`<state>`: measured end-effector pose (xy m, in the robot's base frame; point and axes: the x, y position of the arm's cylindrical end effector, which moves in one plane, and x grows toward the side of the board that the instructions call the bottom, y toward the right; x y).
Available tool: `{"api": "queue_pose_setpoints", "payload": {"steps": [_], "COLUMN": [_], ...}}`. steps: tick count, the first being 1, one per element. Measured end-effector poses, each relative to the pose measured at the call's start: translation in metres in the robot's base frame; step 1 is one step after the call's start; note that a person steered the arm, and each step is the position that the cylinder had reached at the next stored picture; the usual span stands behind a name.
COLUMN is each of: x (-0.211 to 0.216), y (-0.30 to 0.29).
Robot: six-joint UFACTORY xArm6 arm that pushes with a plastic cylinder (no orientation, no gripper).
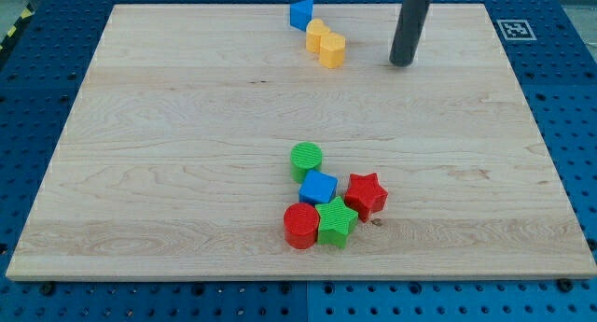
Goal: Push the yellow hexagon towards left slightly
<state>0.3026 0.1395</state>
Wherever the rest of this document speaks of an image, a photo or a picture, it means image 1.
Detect white fiducial marker tag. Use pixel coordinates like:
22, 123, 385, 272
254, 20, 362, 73
497, 19, 536, 41

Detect red star block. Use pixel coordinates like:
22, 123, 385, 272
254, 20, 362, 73
344, 173, 388, 222

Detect green star block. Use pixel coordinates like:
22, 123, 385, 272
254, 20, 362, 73
315, 196, 358, 249

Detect light wooden board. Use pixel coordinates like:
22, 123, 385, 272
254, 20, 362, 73
7, 4, 596, 282

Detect blue cube block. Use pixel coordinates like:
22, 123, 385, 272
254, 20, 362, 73
298, 170, 338, 205

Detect green cylinder block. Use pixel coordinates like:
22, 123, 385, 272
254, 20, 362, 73
290, 142, 323, 183

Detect yellow heart block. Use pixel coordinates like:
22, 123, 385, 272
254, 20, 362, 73
305, 19, 331, 53

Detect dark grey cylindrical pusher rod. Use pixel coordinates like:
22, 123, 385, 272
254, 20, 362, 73
389, 0, 431, 67

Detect yellow hexagon block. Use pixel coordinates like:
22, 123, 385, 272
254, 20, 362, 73
319, 33, 346, 69

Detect red cylinder block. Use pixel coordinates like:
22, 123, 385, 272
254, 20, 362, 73
283, 203, 320, 249

